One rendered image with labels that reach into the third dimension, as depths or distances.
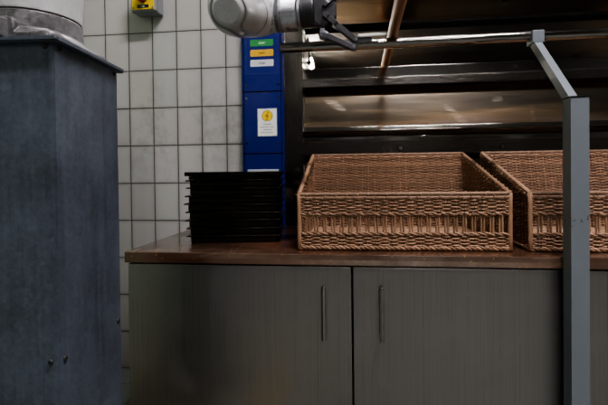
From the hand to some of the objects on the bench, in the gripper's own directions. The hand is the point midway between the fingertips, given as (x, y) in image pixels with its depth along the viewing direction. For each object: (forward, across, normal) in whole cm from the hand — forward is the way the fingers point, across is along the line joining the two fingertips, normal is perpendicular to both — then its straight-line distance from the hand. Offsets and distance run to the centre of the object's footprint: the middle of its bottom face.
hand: (381, 8), depth 106 cm
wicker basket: (+64, +61, -30) cm, 94 cm away
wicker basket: (+5, +61, -29) cm, 68 cm away
